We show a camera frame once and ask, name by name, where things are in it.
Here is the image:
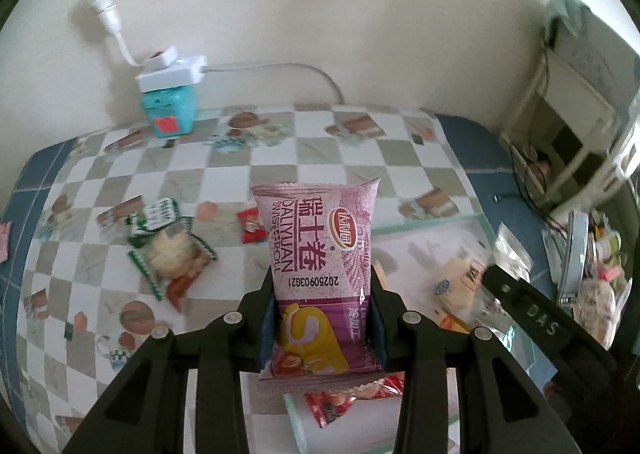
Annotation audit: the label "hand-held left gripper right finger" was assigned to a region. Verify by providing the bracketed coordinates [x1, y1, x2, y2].
[367, 267, 576, 454]

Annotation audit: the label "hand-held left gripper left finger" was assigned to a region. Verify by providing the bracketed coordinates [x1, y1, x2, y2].
[62, 279, 278, 454]

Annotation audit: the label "clear plastic storage box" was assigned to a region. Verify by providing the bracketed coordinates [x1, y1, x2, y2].
[282, 214, 518, 454]

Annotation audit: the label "round pastry packet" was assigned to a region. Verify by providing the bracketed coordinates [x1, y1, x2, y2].
[572, 279, 618, 350]

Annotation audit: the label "large red snack packet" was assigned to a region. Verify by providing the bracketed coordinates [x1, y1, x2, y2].
[304, 371, 406, 429]

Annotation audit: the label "clear zip bag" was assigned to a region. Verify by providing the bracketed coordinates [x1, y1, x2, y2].
[492, 223, 535, 285]

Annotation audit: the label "cream snack packet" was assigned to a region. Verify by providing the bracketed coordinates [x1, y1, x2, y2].
[432, 257, 488, 315]

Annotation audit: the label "small red snack packet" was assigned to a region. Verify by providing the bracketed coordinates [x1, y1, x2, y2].
[236, 208, 268, 245]

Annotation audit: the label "green-edged pastry packet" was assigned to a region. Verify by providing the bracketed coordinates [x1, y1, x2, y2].
[127, 217, 218, 312]

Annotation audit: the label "green snack packet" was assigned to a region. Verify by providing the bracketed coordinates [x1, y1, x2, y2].
[125, 197, 181, 237]

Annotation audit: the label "checkered plastic tablecloth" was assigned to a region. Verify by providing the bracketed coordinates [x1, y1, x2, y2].
[15, 104, 501, 454]

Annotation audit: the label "white shelf unit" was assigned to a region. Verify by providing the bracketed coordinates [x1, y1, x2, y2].
[500, 0, 640, 215]

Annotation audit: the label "teal box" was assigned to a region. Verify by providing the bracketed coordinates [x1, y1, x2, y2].
[140, 84, 198, 139]

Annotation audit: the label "teal cloth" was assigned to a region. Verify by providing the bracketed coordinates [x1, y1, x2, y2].
[542, 0, 593, 42]

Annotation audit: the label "black cables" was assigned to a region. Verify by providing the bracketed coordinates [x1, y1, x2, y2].
[492, 139, 556, 225]

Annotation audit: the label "white cable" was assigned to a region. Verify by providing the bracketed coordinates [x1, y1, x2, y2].
[200, 62, 346, 108]

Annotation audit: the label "white plug with cable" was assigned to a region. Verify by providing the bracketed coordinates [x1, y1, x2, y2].
[90, 0, 151, 69]

